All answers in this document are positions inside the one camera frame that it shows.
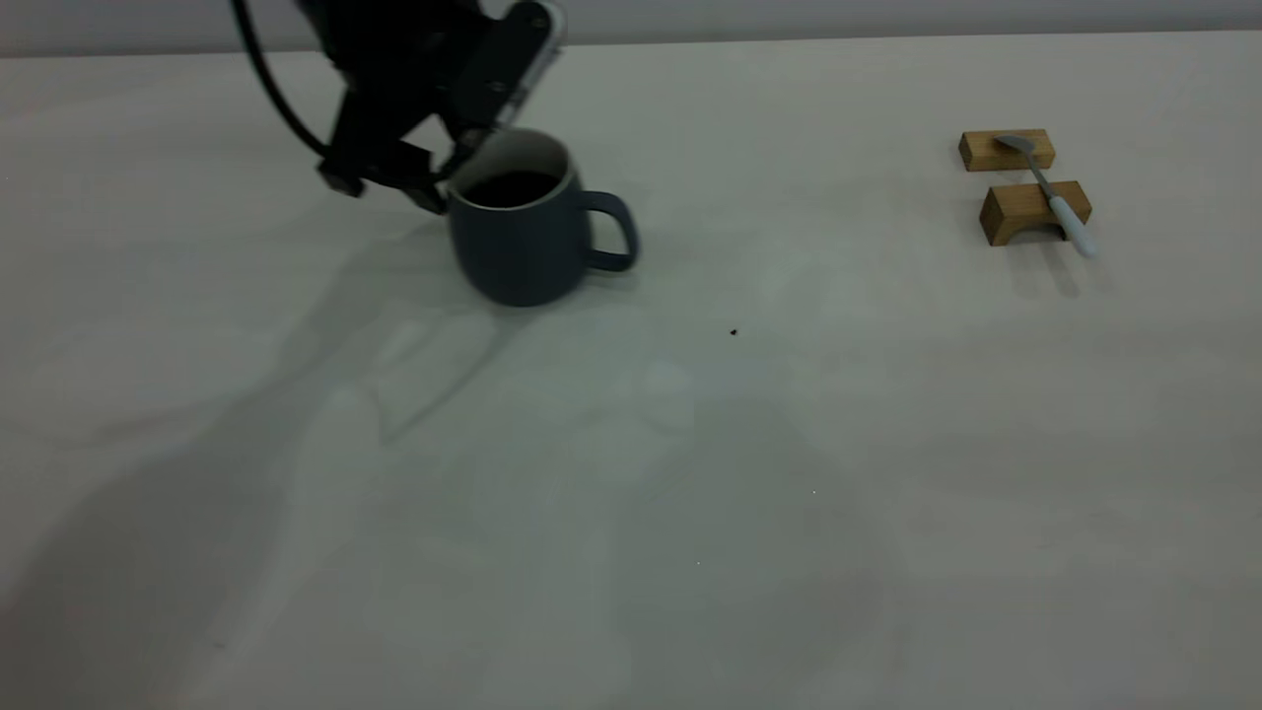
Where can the arched wooden block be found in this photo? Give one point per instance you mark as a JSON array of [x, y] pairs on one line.
[[1016, 207]]

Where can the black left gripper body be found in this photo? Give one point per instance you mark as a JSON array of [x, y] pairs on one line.
[[394, 59]]

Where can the dark grey mug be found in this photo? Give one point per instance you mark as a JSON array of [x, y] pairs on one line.
[[523, 251]]

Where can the flat rectangular wooden block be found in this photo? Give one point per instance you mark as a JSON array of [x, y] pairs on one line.
[[986, 153]]

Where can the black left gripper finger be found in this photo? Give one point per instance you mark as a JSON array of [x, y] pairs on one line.
[[389, 168], [503, 69]]

